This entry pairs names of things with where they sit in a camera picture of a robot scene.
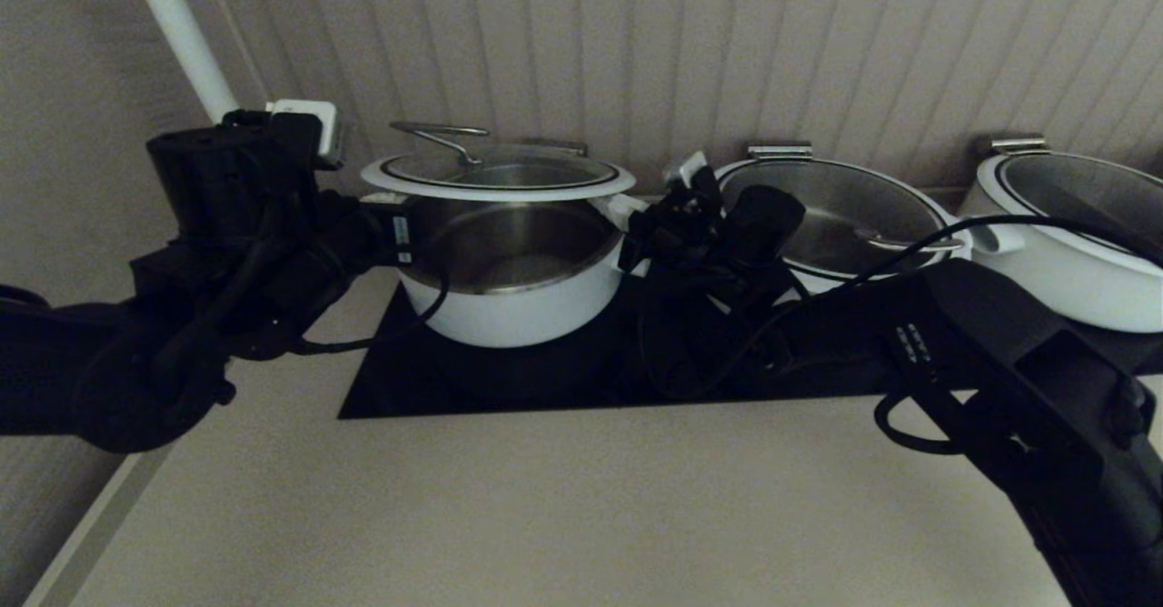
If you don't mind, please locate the white support pole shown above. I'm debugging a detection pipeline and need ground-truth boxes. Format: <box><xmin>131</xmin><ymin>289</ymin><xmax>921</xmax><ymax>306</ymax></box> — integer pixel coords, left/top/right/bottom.
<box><xmin>123</xmin><ymin>0</ymin><xmax>242</xmax><ymax>124</ymax></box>

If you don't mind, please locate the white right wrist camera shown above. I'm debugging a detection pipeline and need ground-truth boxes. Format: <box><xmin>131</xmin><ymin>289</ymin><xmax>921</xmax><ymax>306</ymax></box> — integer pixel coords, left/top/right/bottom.
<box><xmin>661</xmin><ymin>151</ymin><xmax>716</xmax><ymax>194</ymax></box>

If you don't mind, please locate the long black right arm cable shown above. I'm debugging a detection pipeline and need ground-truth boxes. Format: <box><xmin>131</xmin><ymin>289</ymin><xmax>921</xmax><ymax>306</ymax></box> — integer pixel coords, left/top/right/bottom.
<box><xmin>636</xmin><ymin>214</ymin><xmax>1163</xmax><ymax>399</ymax></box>

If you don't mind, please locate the wide black glass cooktop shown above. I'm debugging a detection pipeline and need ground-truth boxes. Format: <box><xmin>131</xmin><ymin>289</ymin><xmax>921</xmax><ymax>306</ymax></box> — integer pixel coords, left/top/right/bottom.
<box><xmin>338</xmin><ymin>284</ymin><xmax>882</xmax><ymax>420</ymax></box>

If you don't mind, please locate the white round cooking pot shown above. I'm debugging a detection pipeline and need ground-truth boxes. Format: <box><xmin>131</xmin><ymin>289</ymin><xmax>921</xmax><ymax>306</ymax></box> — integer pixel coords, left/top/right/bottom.
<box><xmin>398</xmin><ymin>191</ymin><xmax>651</xmax><ymax>349</ymax></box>
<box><xmin>959</xmin><ymin>184</ymin><xmax>1163</xmax><ymax>333</ymax></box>

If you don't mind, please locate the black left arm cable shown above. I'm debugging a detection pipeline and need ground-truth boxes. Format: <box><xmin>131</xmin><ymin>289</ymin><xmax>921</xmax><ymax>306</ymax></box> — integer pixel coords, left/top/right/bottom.
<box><xmin>291</xmin><ymin>266</ymin><xmax>451</xmax><ymax>355</ymax></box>

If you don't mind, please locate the short black looped cable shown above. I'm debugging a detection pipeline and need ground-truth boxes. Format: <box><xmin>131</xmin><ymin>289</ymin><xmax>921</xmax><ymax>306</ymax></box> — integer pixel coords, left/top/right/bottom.
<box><xmin>874</xmin><ymin>389</ymin><xmax>964</xmax><ymax>456</ymax></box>

